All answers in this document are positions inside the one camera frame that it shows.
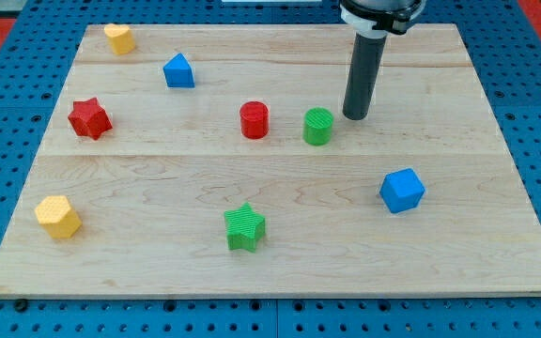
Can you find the green cylinder block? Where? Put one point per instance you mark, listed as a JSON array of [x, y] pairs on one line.
[[317, 126]]

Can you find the black white robot arm flange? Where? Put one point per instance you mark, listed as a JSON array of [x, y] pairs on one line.
[[378, 18]]

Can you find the green star block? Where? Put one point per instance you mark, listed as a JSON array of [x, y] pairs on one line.
[[244, 228]]

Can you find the red star block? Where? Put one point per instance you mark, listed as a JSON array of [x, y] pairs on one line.
[[88, 118]]

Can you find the red cylinder block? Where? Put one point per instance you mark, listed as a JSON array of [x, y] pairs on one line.
[[254, 119]]

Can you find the light wooden board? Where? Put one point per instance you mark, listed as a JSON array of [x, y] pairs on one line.
[[153, 190]]

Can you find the blue triangle block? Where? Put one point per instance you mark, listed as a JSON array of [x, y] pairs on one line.
[[178, 72]]

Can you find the blue cube block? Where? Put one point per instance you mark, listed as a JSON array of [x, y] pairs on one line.
[[402, 190]]

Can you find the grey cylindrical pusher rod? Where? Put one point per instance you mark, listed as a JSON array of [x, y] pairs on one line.
[[362, 76]]

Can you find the yellow heart block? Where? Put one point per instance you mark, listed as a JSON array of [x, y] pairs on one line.
[[120, 38]]

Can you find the yellow hexagon block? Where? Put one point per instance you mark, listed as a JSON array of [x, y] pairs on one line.
[[57, 217]]

